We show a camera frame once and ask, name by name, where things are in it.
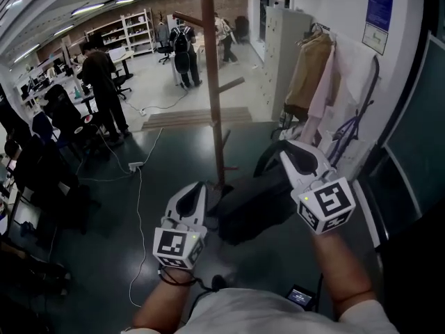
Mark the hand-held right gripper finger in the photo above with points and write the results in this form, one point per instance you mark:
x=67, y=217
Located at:
x=291, y=172
x=313, y=150

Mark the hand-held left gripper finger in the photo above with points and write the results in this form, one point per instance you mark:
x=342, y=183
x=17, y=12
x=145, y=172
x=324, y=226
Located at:
x=205, y=204
x=172, y=200

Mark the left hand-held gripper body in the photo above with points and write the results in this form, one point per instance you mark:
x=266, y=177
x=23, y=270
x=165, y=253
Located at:
x=175, y=247

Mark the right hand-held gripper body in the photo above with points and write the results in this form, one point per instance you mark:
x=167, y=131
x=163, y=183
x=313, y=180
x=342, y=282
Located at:
x=330, y=200

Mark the black bag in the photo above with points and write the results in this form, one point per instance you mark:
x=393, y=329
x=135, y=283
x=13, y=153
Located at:
x=257, y=207

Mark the brown wooden coat rack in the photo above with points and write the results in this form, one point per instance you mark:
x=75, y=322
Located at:
x=212, y=82

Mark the person's right forearm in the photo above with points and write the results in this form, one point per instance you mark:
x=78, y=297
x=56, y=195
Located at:
x=344, y=270

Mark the person's left forearm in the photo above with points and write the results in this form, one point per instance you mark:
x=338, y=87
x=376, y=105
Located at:
x=167, y=298

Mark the brown hanging coat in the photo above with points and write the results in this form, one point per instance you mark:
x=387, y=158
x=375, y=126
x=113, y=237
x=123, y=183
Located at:
x=307, y=75

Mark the pink hanging garment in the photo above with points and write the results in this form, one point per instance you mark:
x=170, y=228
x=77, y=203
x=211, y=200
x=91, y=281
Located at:
x=323, y=99

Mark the white hanging cloth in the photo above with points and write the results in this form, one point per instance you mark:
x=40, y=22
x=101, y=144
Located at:
x=354, y=78

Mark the wooden floor ramp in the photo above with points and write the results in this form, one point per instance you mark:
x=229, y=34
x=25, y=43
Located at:
x=198, y=117

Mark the grey metal locker cabinet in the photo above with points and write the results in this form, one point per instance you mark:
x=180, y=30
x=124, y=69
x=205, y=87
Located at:
x=283, y=61

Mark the small black screen device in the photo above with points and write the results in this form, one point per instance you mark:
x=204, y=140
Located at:
x=299, y=296

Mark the person's white shirt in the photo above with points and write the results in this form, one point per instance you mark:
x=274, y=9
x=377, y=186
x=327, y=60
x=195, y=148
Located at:
x=264, y=315

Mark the red and white round tin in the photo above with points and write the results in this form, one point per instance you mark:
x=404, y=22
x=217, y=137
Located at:
x=88, y=118

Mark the black office chair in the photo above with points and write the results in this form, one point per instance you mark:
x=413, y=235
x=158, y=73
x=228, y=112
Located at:
x=52, y=186
x=64, y=110
x=120, y=78
x=165, y=47

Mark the white office desk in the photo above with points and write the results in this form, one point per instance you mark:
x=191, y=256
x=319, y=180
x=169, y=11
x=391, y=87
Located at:
x=120, y=55

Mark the tall white shelving unit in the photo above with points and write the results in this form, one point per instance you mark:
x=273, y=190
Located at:
x=137, y=30

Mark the low white shelving unit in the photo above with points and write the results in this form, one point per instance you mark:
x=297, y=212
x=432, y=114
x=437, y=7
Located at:
x=107, y=35

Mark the ceiling tube light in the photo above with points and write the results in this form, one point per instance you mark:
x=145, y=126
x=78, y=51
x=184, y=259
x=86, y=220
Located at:
x=124, y=0
x=64, y=30
x=87, y=8

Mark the black folding trolley frame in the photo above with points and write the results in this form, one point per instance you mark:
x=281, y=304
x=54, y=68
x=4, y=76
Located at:
x=368, y=103

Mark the white framed wall notice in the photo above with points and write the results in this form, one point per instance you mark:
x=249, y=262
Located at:
x=375, y=38

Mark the blue wall poster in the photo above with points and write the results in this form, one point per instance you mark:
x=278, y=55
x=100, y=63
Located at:
x=380, y=3

